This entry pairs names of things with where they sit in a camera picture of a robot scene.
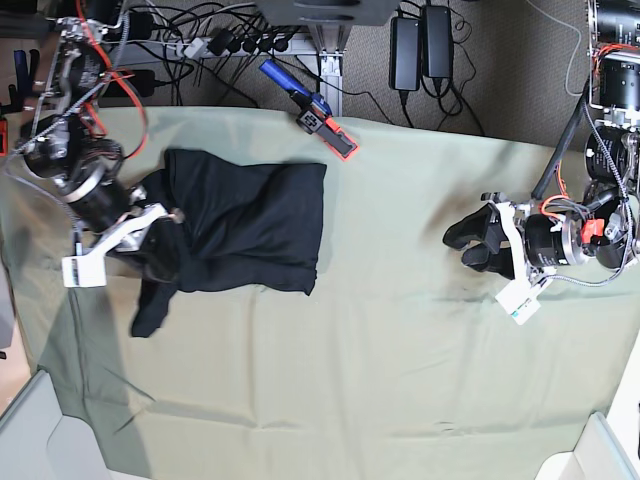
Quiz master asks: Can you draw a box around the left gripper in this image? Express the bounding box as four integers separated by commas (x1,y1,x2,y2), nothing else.
443,205,597,280

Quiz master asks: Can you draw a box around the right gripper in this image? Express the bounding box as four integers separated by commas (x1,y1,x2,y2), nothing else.
54,169,180,283

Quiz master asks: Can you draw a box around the black T-shirt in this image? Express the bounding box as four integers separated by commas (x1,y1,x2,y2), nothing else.
130,149,327,338

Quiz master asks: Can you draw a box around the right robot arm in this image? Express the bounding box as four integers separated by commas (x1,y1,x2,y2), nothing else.
1,10,180,288

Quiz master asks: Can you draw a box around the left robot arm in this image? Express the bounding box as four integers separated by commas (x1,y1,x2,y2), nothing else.
443,1,639,287

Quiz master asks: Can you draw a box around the black power brick left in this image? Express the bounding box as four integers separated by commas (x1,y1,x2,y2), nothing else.
104,69,157,98

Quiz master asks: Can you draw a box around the black power brick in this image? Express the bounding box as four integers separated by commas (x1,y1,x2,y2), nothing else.
421,5,453,79
389,17,420,91
104,69,157,98

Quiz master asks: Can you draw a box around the light green table cloth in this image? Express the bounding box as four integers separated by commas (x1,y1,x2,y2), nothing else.
1,107,639,479

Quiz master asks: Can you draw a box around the orange clamp pad left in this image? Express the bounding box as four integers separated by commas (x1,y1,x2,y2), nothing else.
0,118,9,157

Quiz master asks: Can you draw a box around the blue orange bar clamp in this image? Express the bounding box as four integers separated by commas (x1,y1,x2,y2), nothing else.
259,59,359,161

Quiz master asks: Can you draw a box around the blue clamp at left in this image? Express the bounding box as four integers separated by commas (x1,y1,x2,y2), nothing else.
1,49,40,115

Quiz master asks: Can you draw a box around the white power strip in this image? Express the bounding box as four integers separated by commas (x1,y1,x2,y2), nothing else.
166,32,314,60

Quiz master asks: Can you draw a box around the black power brick right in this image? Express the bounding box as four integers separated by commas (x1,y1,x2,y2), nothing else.
389,17,420,91

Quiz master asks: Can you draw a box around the white bin right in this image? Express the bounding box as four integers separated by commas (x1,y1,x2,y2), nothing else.
535,412,639,480

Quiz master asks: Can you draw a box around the white bin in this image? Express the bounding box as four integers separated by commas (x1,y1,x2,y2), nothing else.
1,370,111,479
535,412,639,480

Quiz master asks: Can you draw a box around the white bin left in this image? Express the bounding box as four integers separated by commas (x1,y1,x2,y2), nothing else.
1,370,111,479

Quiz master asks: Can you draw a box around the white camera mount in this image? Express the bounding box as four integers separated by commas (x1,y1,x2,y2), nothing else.
481,192,557,326
61,203,174,288

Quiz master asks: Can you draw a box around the white cable on carpet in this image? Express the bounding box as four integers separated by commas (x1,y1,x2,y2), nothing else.
524,0,591,99

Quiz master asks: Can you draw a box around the aluminium frame post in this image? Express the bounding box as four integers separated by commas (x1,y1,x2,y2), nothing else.
308,24,350,117

